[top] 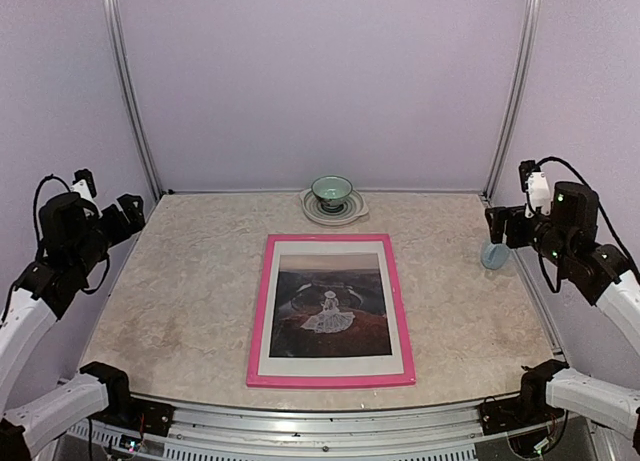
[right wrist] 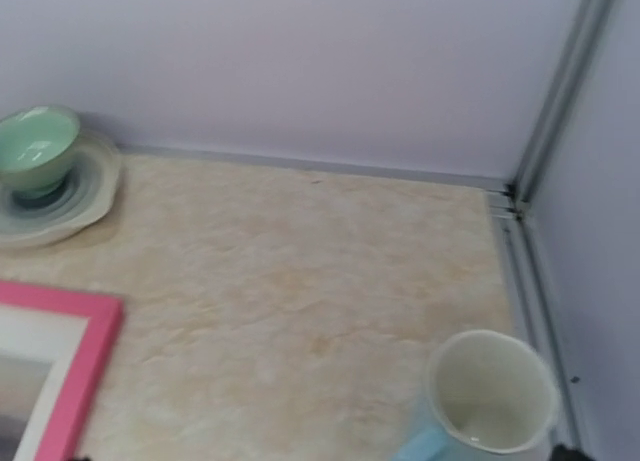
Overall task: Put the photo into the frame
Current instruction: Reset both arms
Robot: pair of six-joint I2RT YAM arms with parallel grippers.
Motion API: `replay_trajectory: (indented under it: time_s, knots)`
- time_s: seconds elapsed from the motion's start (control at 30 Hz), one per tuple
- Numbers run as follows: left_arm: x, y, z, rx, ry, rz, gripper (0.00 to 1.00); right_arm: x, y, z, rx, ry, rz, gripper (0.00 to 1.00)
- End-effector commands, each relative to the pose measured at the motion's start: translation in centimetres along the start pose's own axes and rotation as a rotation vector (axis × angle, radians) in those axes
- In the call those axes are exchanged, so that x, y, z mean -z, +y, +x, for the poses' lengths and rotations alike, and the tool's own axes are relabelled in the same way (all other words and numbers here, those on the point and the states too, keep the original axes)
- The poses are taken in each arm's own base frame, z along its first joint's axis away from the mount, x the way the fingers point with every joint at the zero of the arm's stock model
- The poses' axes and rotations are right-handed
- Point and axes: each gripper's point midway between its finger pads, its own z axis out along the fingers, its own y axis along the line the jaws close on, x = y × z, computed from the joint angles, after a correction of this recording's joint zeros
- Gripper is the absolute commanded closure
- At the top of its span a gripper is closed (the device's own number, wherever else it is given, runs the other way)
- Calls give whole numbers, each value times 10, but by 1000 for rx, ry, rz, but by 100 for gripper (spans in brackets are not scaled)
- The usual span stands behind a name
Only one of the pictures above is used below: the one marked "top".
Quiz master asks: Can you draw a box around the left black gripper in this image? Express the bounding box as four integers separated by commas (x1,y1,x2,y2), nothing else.
69,193,144,277

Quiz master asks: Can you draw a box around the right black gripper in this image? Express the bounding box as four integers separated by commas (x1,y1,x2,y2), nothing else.
486,204,575,269

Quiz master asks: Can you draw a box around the pink wooden picture frame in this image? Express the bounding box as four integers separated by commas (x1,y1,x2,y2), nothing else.
245,233,417,390

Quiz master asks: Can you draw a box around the white photo mat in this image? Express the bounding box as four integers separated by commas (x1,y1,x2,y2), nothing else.
256,240,405,378

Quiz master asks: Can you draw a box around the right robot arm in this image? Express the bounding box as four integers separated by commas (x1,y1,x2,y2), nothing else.
479,157,639,445

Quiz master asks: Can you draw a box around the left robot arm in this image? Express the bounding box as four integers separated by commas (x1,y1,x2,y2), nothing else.
1,169,145,460

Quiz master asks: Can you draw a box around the light blue mug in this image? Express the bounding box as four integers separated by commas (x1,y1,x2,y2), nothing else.
480,240,510,271

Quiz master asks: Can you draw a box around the striped ceramic plate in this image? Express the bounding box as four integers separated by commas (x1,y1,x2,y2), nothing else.
299,189,369,227

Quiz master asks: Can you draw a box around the green ceramic bowl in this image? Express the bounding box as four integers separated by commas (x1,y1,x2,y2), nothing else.
311,175,353,213

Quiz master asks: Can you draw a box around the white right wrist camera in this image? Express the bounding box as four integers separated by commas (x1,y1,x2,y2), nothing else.
519,160,552,218

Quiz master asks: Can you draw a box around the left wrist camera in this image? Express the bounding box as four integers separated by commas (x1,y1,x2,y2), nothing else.
71,168,97,202

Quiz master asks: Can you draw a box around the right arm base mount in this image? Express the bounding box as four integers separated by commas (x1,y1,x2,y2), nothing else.
477,359,569,435

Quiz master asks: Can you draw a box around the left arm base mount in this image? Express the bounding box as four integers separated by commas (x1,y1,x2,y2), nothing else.
79,361,175,437

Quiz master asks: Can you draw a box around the left aluminium corner post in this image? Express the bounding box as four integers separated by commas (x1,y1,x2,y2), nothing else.
102,0,163,201

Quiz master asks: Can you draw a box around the aluminium corner post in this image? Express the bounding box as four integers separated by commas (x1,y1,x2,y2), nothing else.
102,0,163,201
483,0,542,202

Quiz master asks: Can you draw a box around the right aluminium corner post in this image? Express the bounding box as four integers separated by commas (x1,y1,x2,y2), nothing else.
483,0,542,202

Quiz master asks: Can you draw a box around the aluminium front rail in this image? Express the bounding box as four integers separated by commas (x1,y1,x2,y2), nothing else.
46,400,598,460

